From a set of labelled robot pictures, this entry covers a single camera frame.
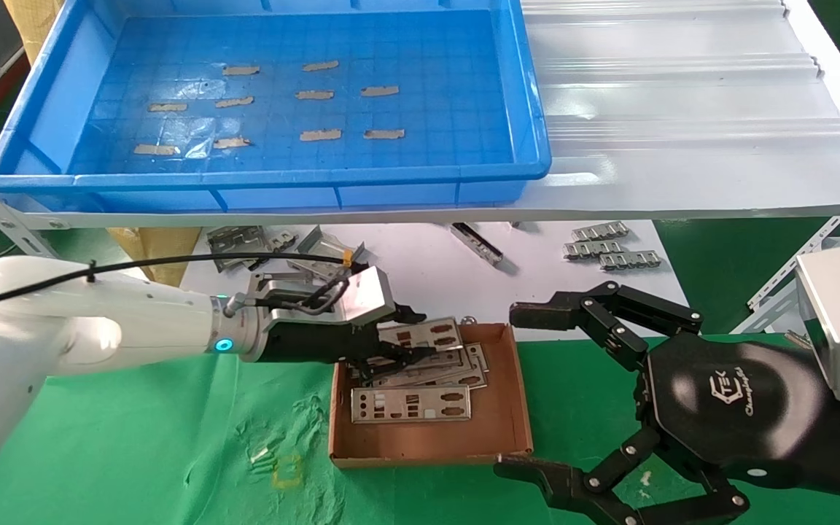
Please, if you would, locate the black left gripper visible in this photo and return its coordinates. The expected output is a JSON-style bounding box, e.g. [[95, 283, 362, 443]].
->
[[256, 303, 437, 384]]

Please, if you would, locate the folded metal bracket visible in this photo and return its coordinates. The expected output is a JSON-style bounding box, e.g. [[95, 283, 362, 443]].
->
[[206, 226, 275, 274]]

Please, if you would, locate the clear tape patch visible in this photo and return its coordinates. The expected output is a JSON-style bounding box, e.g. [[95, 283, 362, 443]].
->
[[161, 120, 217, 159], [171, 79, 228, 100]]

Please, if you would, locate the brown cardboard box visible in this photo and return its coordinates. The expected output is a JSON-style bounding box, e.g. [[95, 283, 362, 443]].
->
[[329, 323, 535, 469]]

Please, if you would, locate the green cloth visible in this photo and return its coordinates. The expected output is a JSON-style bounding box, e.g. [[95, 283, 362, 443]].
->
[[0, 332, 840, 525]]

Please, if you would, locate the long narrow metal bracket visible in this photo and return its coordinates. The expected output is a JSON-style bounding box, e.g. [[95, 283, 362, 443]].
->
[[451, 222, 505, 267]]

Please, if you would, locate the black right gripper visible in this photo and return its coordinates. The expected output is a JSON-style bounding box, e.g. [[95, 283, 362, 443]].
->
[[493, 280, 840, 525]]

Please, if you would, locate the yellow woven sack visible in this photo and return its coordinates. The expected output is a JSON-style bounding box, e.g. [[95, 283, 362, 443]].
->
[[106, 227, 203, 285], [3, 0, 65, 41]]

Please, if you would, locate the flat metal bracket plate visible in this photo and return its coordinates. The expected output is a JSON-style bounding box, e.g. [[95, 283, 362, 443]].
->
[[244, 271, 315, 296]]

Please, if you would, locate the metal io shield plate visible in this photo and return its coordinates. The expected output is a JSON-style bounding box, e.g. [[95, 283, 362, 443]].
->
[[391, 349, 469, 374], [376, 317, 464, 352], [349, 384, 473, 424], [358, 343, 490, 389]]

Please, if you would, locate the grey metal shelf rack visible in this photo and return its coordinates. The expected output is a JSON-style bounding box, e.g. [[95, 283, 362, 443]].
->
[[0, 0, 840, 351]]

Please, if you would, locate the open metal bracket tray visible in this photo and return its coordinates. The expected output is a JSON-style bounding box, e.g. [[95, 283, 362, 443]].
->
[[287, 226, 366, 281]]

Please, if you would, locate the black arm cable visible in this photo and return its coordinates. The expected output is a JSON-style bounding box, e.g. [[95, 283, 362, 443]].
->
[[0, 250, 362, 316]]

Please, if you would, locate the blue plastic tray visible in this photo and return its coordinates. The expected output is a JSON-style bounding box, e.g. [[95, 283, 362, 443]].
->
[[0, 0, 552, 214]]

